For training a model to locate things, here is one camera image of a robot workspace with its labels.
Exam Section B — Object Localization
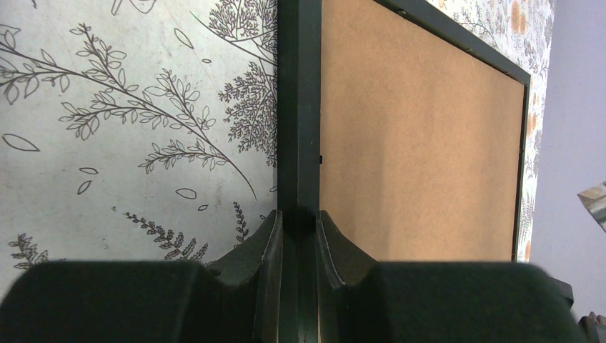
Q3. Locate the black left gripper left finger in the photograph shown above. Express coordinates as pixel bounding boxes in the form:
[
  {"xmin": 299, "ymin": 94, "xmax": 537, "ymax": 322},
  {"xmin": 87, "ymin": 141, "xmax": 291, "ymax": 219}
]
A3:
[{"xmin": 1, "ymin": 210, "xmax": 283, "ymax": 342}]

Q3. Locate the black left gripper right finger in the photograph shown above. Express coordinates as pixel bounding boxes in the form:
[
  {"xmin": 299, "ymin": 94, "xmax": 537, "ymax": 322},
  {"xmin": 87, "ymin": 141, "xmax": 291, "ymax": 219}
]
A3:
[{"xmin": 316, "ymin": 212, "xmax": 586, "ymax": 342}]

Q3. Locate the brown backing board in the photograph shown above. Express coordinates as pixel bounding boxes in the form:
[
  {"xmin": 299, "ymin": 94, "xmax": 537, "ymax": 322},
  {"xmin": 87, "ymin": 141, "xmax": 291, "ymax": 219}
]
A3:
[{"xmin": 320, "ymin": 1, "xmax": 530, "ymax": 261}]

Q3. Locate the floral table cloth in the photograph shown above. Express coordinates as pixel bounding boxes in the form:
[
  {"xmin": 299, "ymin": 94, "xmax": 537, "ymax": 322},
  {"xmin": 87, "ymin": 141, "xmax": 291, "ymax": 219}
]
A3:
[{"xmin": 0, "ymin": 0, "xmax": 557, "ymax": 294}]

